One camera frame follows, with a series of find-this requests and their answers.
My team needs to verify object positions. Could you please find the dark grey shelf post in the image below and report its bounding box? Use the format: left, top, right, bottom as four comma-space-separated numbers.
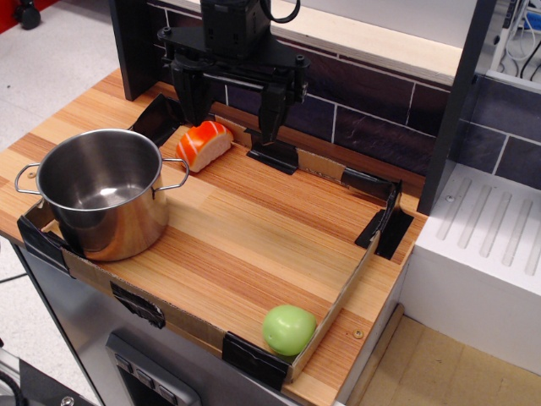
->
109, 0, 166, 101

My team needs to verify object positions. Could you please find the stainless steel pot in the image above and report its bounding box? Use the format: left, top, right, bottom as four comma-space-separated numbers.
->
33, 129, 169, 261

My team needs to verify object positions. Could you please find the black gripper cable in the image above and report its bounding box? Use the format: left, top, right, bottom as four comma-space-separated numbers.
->
260, 0, 302, 24

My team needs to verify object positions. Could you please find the dark grey right post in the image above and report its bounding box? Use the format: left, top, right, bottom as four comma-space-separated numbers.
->
418, 0, 502, 215

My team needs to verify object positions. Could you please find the green toy apple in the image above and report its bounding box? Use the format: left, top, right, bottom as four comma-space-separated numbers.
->
262, 304, 316, 356

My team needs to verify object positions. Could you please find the cardboard fence with black tape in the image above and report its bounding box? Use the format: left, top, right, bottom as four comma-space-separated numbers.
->
17, 93, 415, 392

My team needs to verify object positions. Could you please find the silver toy oven front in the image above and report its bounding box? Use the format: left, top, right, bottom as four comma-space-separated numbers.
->
14, 247, 294, 405

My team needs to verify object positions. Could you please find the salmon sushi toy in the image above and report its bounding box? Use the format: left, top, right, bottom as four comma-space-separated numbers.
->
175, 121, 233, 173

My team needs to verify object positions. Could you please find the white cables background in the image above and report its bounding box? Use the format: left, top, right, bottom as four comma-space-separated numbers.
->
491, 1, 540, 85

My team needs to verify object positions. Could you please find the white dish drainer sink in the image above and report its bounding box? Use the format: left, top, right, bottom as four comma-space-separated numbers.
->
400, 165, 540, 373

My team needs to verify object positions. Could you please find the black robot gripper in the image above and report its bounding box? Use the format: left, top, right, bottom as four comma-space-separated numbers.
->
158, 1, 309, 145

